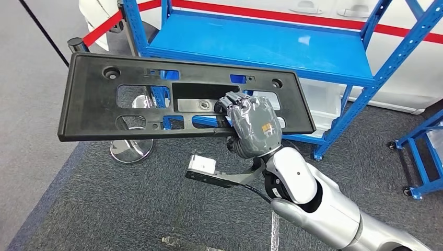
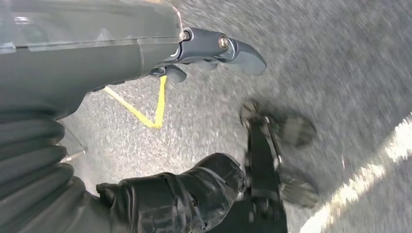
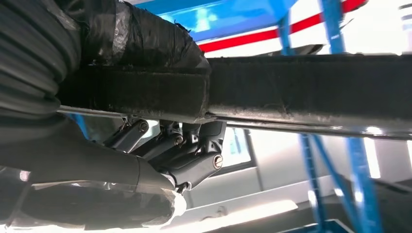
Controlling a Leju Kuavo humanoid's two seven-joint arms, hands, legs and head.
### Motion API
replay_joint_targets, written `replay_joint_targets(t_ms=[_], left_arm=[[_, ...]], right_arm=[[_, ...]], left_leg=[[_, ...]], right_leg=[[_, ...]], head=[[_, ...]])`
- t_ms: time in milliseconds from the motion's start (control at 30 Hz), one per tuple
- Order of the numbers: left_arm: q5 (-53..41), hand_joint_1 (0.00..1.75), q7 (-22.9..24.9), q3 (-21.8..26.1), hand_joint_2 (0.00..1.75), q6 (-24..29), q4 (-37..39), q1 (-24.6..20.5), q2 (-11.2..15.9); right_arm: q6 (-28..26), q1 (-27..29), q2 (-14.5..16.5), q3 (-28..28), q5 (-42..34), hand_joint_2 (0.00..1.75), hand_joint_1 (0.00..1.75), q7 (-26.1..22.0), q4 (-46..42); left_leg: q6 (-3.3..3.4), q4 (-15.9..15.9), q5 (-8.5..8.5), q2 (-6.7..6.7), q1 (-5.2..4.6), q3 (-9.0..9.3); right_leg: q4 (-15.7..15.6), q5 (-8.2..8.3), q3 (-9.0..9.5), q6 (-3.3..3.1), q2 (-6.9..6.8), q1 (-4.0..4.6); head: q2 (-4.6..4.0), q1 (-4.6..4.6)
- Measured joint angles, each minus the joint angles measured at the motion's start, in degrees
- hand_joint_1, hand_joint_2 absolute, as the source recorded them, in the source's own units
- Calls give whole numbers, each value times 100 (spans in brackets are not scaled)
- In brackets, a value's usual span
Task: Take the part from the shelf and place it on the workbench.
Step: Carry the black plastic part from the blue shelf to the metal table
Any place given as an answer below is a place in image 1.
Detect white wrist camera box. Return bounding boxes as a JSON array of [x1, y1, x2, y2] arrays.
[[188, 155, 216, 174]]

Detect clear floor tape strip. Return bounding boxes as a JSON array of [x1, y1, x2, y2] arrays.
[[270, 211, 281, 251], [160, 236, 226, 251]]

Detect blue wheeled cart frame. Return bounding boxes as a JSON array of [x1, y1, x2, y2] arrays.
[[387, 110, 443, 201]]

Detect blue metal shelf rack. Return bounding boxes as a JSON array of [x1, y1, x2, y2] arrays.
[[123, 0, 443, 162]]

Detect white plastic bin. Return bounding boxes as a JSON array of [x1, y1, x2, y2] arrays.
[[299, 78, 342, 119], [310, 114, 339, 138]]

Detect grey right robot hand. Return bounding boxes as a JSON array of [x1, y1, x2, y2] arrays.
[[213, 91, 283, 159]]

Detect white car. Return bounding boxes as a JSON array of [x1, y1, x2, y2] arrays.
[[78, 0, 443, 115]]

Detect black plastic plate bracket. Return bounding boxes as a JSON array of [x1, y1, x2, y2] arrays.
[[57, 52, 317, 143]]

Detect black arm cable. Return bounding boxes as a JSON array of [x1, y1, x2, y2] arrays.
[[242, 184, 272, 204]]

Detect red barrier belt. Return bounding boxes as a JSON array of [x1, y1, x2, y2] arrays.
[[171, 0, 443, 45], [82, 9, 124, 48], [137, 0, 162, 12]]

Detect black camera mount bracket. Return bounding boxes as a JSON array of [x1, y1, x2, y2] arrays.
[[185, 163, 265, 189]]

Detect white car door handle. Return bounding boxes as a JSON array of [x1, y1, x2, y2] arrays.
[[289, 0, 322, 15], [337, 4, 371, 18]]

